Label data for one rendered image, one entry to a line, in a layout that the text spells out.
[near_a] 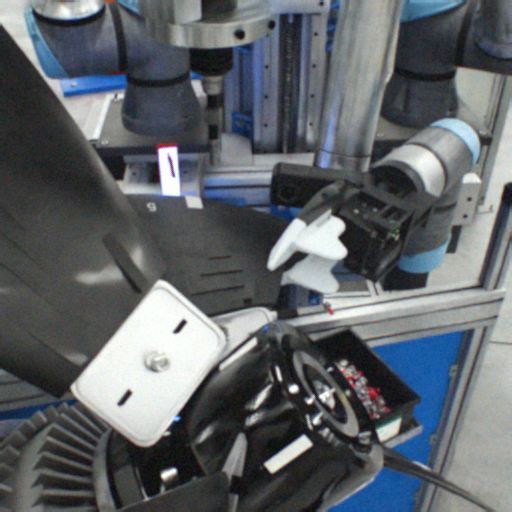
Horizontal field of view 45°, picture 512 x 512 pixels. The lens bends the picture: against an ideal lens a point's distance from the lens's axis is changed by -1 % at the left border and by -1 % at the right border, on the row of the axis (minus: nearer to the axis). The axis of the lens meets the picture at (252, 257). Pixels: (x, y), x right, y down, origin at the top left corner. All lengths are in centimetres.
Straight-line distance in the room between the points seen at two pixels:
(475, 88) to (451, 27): 159
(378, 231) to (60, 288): 34
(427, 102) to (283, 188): 57
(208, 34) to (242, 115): 101
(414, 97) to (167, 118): 45
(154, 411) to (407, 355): 82
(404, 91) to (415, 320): 42
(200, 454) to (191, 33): 24
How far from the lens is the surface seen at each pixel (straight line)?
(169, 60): 113
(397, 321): 107
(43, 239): 38
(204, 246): 60
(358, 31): 81
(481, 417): 209
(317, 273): 62
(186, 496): 25
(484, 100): 279
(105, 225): 40
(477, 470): 196
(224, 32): 33
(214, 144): 39
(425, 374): 123
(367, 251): 63
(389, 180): 71
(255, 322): 51
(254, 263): 58
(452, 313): 112
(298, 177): 68
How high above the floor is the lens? 154
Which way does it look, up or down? 37 degrees down
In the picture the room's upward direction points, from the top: straight up
